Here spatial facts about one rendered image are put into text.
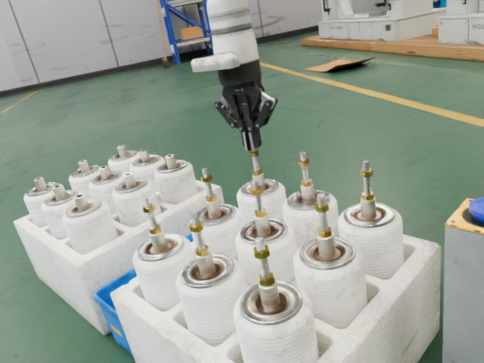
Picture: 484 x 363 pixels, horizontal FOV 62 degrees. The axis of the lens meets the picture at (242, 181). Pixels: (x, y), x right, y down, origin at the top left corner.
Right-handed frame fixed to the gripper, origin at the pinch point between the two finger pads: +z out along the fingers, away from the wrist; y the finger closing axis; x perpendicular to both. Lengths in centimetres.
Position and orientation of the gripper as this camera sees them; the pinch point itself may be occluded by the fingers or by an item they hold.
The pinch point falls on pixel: (251, 140)
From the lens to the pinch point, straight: 75.7
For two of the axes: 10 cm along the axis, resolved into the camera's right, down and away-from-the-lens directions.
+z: 1.8, 9.1, 3.8
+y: -8.0, -0.9, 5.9
